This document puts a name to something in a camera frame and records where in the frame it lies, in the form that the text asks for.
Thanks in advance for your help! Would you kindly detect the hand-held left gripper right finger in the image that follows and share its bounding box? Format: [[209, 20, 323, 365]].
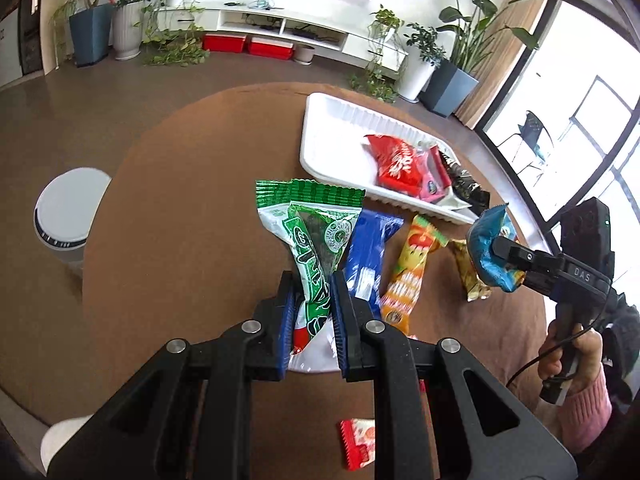
[[329, 271, 576, 480]]

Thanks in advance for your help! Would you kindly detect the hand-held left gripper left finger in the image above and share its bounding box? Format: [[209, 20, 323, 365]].
[[47, 271, 297, 480]]

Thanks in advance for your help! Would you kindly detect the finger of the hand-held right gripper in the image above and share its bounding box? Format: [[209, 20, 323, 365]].
[[520, 269, 557, 293], [490, 235, 568, 273]]

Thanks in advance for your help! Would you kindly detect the light blue snack packet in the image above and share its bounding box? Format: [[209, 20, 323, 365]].
[[465, 202, 528, 295]]

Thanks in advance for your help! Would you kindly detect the gold snack packet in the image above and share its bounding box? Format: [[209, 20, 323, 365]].
[[447, 239, 493, 303]]

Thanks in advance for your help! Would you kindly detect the orange snack packet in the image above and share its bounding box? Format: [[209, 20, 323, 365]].
[[379, 214, 450, 332]]

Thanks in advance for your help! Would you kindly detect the black snack packet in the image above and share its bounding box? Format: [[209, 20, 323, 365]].
[[437, 147, 490, 207]]

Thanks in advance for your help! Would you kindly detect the green snack packet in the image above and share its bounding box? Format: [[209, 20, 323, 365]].
[[255, 179, 367, 373]]

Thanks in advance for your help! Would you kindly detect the pink snack packet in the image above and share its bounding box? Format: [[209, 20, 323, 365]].
[[417, 145, 453, 205]]

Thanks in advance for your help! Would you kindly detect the red white patterned snack packet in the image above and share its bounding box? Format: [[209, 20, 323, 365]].
[[340, 417, 377, 472]]

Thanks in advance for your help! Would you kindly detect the large red snack packet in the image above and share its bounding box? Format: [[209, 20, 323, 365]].
[[362, 134, 431, 196]]

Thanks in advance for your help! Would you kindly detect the white plastic tray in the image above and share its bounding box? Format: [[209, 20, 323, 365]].
[[299, 92, 488, 226]]

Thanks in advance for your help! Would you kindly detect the person's right forearm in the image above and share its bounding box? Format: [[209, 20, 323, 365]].
[[555, 367, 613, 456]]

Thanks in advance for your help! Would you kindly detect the person's right hand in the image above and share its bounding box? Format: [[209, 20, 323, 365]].
[[537, 317, 608, 398]]

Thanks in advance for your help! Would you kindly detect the black outdoor chair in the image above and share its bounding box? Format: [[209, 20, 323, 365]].
[[497, 110, 556, 186]]

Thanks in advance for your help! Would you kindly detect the beige curtain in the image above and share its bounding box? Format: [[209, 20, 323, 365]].
[[452, 0, 556, 128]]

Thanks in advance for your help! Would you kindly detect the broad-leaf plant in blue planter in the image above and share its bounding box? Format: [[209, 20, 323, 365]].
[[420, 0, 546, 118]]

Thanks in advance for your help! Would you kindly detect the black framed glass window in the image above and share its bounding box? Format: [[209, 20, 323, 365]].
[[475, 0, 640, 241]]

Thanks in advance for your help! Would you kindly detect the bushy plant in white planter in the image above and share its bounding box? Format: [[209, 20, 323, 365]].
[[397, 22, 448, 103]]

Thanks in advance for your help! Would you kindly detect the white round stool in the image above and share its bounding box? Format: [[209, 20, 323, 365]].
[[34, 167, 113, 281]]

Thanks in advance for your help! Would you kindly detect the white chair seat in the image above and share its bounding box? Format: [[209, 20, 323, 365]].
[[40, 412, 96, 473]]

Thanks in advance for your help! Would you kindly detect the trailing plant on cabinet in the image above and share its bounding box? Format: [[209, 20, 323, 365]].
[[347, 4, 406, 103]]

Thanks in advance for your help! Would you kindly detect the white television cabinet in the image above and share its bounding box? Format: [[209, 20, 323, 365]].
[[165, 2, 410, 71]]

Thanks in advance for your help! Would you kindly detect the plant in white ribbed pot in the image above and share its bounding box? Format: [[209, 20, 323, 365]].
[[112, 0, 153, 61]]

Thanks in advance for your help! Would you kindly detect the leafy tree in blue planter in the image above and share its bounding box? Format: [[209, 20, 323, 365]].
[[52, 0, 123, 67]]

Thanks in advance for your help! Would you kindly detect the dark panelled door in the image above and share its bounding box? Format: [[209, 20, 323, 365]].
[[20, 0, 46, 73]]

